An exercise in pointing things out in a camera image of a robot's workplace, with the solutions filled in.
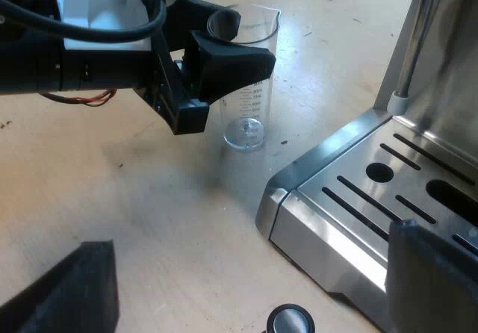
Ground red wires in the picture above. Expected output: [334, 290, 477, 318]
[39, 89, 118, 107]

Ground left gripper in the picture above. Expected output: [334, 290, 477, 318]
[133, 0, 278, 137]

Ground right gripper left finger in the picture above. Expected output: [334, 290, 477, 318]
[0, 239, 121, 333]

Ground clear measuring glass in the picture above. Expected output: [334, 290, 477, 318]
[207, 4, 282, 153]

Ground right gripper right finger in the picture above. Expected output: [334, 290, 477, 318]
[385, 218, 478, 333]

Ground steel espresso machine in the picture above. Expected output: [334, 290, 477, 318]
[255, 0, 478, 333]

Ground black cable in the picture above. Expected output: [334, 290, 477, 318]
[0, 0, 167, 45]

